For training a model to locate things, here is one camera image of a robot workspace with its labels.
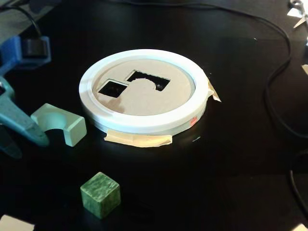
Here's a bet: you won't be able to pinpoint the folded beige masking tape piece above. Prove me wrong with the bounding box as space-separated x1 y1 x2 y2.
206 78 222 103

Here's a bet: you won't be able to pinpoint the light green arch block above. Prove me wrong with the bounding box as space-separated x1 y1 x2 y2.
30 103 87 147

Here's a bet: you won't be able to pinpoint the long black cable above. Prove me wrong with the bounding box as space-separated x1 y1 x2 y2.
289 149 308 218
115 0 308 145

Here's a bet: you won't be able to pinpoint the white round shape sorter ring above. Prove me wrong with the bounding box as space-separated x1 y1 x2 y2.
78 49 209 135

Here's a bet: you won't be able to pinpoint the grey metal scissors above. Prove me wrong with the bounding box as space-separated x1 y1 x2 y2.
289 0 308 29

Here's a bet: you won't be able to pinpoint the brown cardboard lid with holes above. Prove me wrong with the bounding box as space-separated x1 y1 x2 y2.
92 58 195 116

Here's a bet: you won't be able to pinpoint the small beige paper corner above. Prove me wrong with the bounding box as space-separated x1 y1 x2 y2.
292 222 308 231

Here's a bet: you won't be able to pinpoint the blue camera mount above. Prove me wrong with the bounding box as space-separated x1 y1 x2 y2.
0 35 51 73

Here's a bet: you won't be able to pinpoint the white object at edge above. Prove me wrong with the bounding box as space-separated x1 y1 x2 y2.
300 64 308 83

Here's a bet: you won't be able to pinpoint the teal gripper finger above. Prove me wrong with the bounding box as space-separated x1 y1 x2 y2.
0 125 23 159
0 76 51 147

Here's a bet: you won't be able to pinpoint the long beige masking tape strip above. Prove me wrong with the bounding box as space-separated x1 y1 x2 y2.
103 128 173 148

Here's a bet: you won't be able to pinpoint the beige paper sheet corner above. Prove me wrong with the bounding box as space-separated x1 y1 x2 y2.
0 214 36 231

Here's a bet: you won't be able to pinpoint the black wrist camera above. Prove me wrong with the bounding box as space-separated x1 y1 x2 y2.
23 38 47 58

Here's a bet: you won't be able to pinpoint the dark green wooden cube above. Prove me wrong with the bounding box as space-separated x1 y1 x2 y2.
80 171 120 219

